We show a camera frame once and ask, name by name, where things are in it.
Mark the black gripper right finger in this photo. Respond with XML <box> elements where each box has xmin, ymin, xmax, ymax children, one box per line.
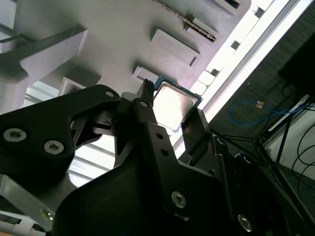
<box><xmin>181</xmin><ymin>108</ymin><xmax>279</xmax><ymax>236</ymax></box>

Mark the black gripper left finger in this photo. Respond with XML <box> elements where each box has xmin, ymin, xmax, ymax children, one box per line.
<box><xmin>0</xmin><ymin>79</ymin><xmax>195</xmax><ymax>221</ymax></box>

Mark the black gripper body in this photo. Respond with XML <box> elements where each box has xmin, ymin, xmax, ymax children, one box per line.
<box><xmin>55</xmin><ymin>159</ymin><xmax>234</xmax><ymax>236</ymax></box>

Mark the silver CPU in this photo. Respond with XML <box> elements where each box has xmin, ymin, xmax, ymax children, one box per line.
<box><xmin>152</xmin><ymin>75</ymin><xmax>204</xmax><ymax>132</ymax></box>

